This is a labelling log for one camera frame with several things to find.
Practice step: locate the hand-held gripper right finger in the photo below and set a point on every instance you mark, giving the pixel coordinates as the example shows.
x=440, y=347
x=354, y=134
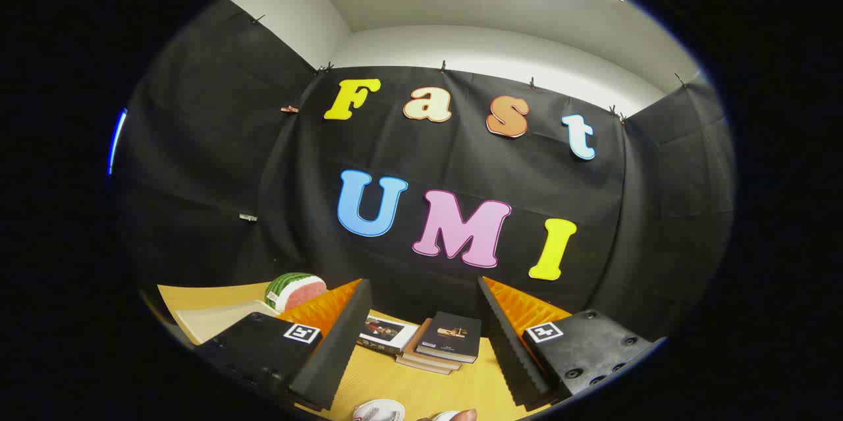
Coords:
x=514, y=355

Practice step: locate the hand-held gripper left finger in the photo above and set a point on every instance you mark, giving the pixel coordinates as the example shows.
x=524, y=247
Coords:
x=342, y=342

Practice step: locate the white canvas shoe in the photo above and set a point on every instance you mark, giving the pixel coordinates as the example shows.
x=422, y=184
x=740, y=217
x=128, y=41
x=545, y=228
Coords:
x=379, y=410
x=442, y=416

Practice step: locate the cream fabric storage box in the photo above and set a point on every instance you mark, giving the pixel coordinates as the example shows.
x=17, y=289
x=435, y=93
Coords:
x=217, y=321

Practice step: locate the white portrait cover book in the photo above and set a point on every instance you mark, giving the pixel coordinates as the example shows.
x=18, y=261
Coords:
x=385, y=333

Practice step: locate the dark cover book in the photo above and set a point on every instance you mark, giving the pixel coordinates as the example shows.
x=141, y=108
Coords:
x=451, y=335

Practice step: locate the watermelon slice plush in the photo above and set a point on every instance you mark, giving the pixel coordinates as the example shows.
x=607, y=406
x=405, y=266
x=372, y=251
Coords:
x=296, y=289

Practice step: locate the tan cover book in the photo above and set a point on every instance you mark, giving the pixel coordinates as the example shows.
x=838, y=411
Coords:
x=421, y=368

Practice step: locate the silver backdrop clip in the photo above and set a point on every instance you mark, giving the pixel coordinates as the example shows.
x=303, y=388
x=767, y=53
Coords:
x=247, y=217

